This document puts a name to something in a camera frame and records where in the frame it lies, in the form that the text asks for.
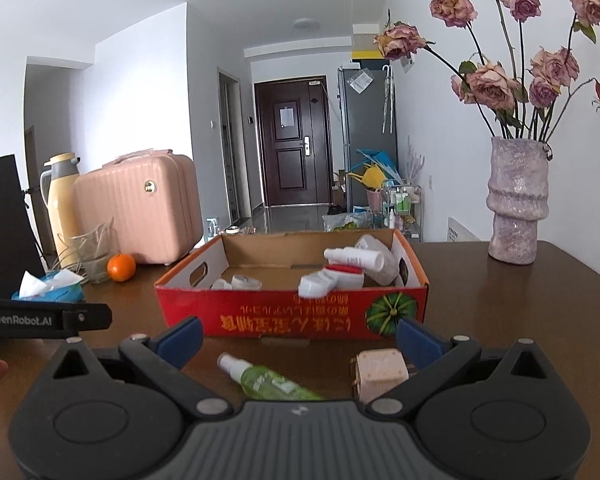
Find bunch of dried roses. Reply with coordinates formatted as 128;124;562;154
372;0;600;142

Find white bottle with red collar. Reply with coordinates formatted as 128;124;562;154
298;263;365;299

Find white squeeze bottle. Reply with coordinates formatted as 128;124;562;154
324;246;385;272

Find clear glass cup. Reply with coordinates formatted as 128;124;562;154
70;227;119;285

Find white wire storage cart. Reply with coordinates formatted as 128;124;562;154
385;184;424;242

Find cream thermos jug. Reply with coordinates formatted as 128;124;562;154
40;152;84;269

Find purple feathery decoration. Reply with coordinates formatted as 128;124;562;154
407;135;426;184

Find green spray bottle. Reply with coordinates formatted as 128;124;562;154
216;352;326;402

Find pink square block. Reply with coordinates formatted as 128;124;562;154
350;348;416;405

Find black panel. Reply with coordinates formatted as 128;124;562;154
0;155;47;287

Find blue tissue pack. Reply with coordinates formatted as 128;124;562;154
11;269;87;302

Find grey refrigerator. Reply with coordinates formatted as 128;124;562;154
336;64;399;212

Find orange cardboard box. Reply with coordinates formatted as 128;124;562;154
154;228;429;341

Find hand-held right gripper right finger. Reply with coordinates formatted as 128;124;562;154
367;317;567;419

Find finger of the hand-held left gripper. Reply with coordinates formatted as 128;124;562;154
62;302;114;332

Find blue and yellow bags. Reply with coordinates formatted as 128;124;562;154
347;148;396;192

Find purple ceramic vase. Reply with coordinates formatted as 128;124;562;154
486;136;551;265

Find white leaning board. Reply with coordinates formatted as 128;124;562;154
447;216;481;244

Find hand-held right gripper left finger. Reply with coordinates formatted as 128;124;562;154
50;316;234;419

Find dark brown door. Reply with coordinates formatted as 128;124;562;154
253;76;334;207

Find clear folded umbrellas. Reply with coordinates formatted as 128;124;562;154
381;65;397;135

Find pink hard-shell suitcase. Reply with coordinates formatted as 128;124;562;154
73;149;204;266

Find orange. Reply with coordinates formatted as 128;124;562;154
106;253;137;282

